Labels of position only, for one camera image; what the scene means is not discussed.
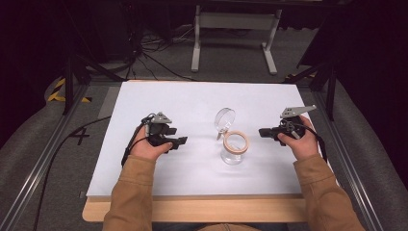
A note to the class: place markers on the clear glass jar hinged lid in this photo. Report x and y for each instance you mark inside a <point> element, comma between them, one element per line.
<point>235,146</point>

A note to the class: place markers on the person's right hand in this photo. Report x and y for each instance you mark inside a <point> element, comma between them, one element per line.
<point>303,144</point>

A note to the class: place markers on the person's left hand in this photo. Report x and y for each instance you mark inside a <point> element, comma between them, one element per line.
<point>146,149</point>

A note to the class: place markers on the black tripod stand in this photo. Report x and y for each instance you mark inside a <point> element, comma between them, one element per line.
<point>69,83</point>
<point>330,86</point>

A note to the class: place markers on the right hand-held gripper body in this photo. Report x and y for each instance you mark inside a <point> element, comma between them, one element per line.
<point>290,126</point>

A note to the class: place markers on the wooden table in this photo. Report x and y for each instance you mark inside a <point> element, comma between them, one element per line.
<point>198,208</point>

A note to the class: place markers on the white metal stand frame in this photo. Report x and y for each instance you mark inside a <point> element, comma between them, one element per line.
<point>235,20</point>

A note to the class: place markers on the yellow black floor tape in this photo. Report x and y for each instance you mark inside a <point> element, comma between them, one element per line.
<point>57,93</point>

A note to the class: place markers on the aluminium rail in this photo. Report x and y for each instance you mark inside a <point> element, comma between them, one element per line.
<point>349,166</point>
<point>38,163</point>

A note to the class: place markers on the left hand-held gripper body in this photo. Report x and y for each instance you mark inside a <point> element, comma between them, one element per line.
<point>158,130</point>

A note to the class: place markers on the white table cover sheet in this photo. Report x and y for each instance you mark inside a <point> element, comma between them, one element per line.
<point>198,106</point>

